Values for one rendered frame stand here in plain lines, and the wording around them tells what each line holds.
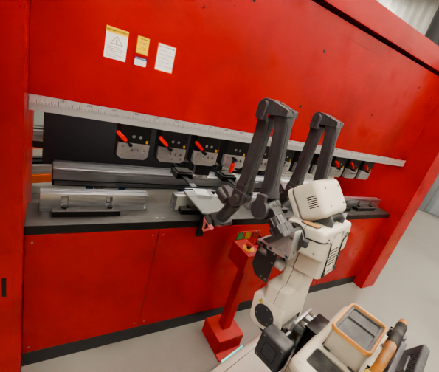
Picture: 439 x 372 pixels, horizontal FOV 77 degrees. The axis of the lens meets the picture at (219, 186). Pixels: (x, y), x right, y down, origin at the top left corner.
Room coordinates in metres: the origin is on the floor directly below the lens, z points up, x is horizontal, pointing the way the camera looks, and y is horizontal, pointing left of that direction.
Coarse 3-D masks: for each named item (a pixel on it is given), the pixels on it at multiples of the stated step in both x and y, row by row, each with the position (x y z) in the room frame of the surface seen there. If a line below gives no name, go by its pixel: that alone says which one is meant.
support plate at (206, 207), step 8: (184, 192) 1.48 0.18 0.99; (192, 192) 1.50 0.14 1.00; (208, 192) 1.57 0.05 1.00; (192, 200) 1.39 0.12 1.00; (200, 200) 1.42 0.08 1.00; (208, 200) 1.45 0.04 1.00; (216, 200) 1.48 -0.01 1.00; (200, 208) 1.32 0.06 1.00; (208, 208) 1.35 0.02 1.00; (216, 208) 1.38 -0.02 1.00
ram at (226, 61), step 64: (64, 0) 1.10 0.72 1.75; (128, 0) 1.22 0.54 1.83; (192, 0) 1.36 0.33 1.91; (256, 0) 1.54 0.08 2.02; (64, 64) 1.10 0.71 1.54; (128, 64) 1.24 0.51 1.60; (192, 64) 1.40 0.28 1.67; (256, 64) 1.60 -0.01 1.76; (320, 64) 1.86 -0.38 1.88; (384, 64) 2.20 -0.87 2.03; (384, 128) 2.41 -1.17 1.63
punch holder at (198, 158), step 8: (192, 136) 1.52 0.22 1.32; (200, 136) 1.47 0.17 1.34; (192, 144) 1.50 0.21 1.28; (200, 144) 1.48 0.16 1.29; (208, 144) 1.51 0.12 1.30; (216, 144) 1.54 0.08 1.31; (192, 152) 1.49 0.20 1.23; (200, 152) 1.48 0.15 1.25; (208, 152) 1.52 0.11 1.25; (192, 160) 1.46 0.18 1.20; (200, 160) 1.49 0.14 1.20; (208, 160) 1.52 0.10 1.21
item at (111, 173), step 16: (64, 160) 1.46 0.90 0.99; (64, 176) 1.35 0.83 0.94; (80, 176) 1.40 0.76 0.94; (96, 176) 1.44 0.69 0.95; (112, 176) 1.49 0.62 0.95; (128, 176) 1.55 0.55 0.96; (144, 176) 1.60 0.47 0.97; (160, 176) 1.67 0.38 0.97; (208, 176) 1.89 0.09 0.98; (256, 176) 2.23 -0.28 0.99
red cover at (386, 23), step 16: (320, 0) 1.77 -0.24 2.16; (336, 0) 1.80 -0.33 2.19; (352, 0) 1.87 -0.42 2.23; (368, 0) 1.94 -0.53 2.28; (352, 16) 1.90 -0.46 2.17; (368, 16) 1.97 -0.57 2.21; (384, 16) 2.05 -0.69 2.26; (368, 32) 2.09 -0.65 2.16; (384, 32) 2.09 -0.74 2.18; (400, 32) 2.18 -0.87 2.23; (416, 32) 2.28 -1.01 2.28; (400, 48) 2.24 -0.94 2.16; (416, 48) 2.33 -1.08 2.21; (432, 48) 2.44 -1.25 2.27; (432, 64) 2.50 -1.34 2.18
